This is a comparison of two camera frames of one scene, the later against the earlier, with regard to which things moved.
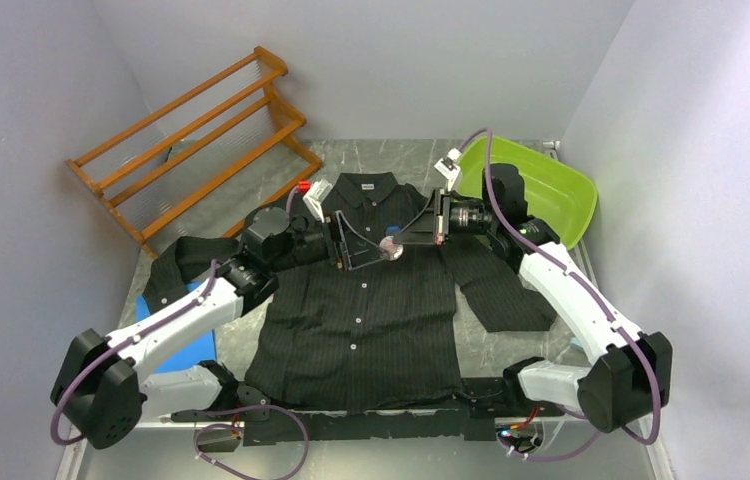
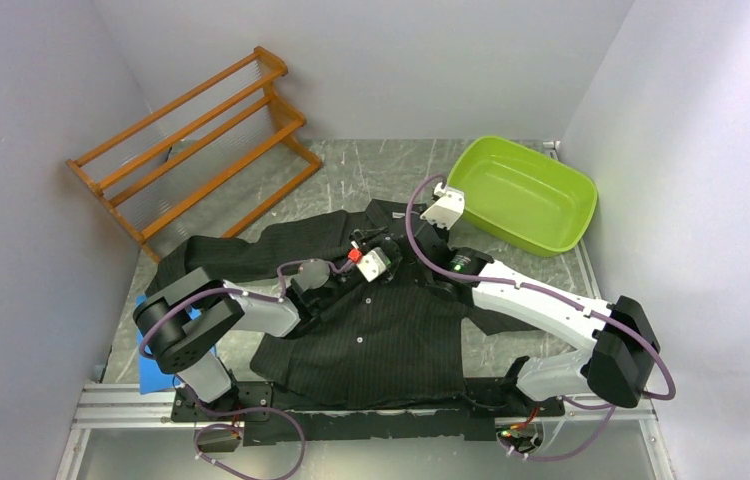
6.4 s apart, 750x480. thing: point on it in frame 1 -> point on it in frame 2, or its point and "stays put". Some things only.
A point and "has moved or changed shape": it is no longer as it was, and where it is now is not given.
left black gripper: [378, 253] -> [365, 237]
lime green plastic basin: [555, 193] stays put
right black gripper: [425, 237] -> [442, 232]
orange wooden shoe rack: [205, 160] stays put
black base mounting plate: [481, 403] stays put
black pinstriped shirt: [387, 332] has moved or changed shape
